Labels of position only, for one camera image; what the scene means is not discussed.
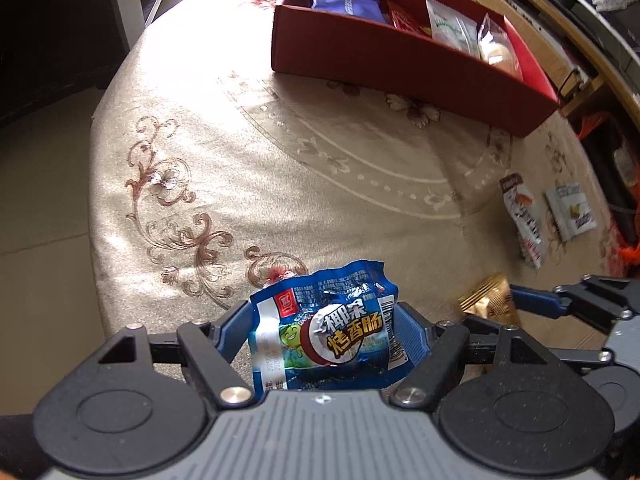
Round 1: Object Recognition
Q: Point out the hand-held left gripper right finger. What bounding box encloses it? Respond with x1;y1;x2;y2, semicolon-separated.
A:
390;301;563;408

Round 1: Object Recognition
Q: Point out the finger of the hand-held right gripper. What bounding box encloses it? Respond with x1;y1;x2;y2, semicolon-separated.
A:
509;275;640;321
547;346;617;375

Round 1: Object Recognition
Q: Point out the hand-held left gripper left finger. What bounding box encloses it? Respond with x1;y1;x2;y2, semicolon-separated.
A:
85;300;255;409

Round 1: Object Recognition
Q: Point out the gold snack packet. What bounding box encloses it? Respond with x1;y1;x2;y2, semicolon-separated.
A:
457;273;521;328

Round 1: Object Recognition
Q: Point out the blue sausage packet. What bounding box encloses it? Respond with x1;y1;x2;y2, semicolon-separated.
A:
248;259;408;392

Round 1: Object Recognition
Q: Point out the clear bun packet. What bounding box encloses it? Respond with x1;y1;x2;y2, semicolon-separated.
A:
475;12;523;78

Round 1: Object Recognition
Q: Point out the red cardboard box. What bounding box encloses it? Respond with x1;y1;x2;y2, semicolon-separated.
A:
271;0;561;137

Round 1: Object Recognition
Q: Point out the white and green snack packet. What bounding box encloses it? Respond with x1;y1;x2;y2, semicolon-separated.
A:
425;0;478;53

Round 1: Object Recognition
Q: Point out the red and green snack packet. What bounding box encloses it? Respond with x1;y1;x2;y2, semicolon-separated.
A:
387;1;433;36

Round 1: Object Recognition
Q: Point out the purple snack packet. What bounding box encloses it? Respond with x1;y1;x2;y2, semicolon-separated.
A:
309;0;388;25

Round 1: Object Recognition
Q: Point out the brown and white snack packet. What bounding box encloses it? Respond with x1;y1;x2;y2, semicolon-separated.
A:
499;172;546;268

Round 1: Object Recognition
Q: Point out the white and blue snack packet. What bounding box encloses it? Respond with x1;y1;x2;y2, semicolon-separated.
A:
545;183;598;242

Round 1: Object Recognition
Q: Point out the beige embroidered tablecloth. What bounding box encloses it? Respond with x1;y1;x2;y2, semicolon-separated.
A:
89;0;640;396

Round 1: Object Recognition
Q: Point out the orange plastic bag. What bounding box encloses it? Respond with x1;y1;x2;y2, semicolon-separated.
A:
575;112;611;138

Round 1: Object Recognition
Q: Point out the wooden television cabinet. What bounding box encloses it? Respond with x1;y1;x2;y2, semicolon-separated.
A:
435;0;640;126

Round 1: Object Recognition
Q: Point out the black coffee table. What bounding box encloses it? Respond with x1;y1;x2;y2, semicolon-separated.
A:
0;0;191;126

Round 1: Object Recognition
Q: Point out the black cable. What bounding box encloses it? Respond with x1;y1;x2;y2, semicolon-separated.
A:
557;67;588;106

